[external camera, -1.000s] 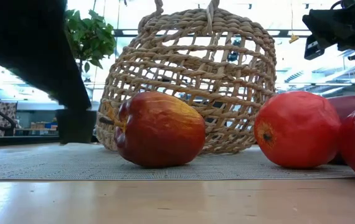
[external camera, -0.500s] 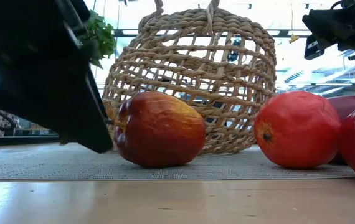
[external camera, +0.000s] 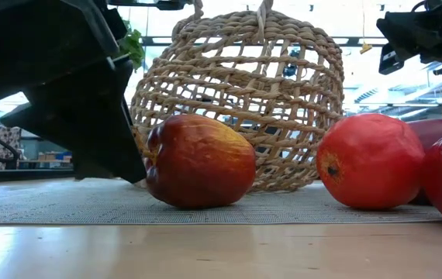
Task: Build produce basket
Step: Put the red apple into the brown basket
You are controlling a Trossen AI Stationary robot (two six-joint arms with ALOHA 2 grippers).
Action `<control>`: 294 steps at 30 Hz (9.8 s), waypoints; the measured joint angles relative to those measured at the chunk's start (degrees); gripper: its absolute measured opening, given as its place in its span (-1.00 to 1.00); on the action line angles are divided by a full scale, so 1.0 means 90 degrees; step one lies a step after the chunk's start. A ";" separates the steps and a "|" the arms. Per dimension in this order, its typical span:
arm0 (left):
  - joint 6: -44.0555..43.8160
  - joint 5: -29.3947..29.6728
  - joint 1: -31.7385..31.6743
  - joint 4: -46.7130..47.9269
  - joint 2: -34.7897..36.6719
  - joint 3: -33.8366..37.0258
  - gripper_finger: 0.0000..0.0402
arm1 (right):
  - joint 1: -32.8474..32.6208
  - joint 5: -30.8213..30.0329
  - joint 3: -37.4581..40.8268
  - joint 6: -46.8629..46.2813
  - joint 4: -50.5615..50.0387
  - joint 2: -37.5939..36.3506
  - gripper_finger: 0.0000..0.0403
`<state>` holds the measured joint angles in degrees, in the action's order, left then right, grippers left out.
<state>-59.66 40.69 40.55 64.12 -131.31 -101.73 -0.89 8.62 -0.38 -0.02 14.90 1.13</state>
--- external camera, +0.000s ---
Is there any green leafy indoor tree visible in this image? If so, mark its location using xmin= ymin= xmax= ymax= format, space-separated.
xmin=118 ymin=19 xmax=146 ymax=74

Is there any floral patterned chair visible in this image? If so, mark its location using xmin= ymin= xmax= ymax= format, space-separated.
xmin=0 ymin=126 xmax=22 ymax=171

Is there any dark hanging device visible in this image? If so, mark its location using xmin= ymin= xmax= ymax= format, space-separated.
xmin=282 ymin=48 xmax=302 ymax=78

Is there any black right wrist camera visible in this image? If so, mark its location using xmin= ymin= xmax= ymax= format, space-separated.
xmin=378 ymin=42 xmax=405 ymax=75

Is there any dark red apple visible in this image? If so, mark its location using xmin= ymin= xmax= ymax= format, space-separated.
xmin=406 ymin=118 xmax=442 ymax=206

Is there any black frame rail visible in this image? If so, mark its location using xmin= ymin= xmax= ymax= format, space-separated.
xmin=0 ymin=166 xmax=75 ymax=184

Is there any grey woven placemat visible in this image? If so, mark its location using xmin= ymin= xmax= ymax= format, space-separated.
xmin=0 ymin=177 xmax=442 ymax=226

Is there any woven wicker basket with handles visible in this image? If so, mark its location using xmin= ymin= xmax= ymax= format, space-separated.
xmin=129 ymin=0 xmax=346 ymax=194

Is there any red and yellow apple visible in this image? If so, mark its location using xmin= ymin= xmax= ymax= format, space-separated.
xmin=144 ymin=113 xmax=257 ymax=210

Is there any orange-red round apple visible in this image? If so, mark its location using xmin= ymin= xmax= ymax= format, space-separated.
xmin=316 ymin=112 xmax=426 ymax=211

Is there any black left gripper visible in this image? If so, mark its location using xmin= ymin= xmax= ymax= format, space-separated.
xmin=0 ymin=0 xmax=147 ymax=184

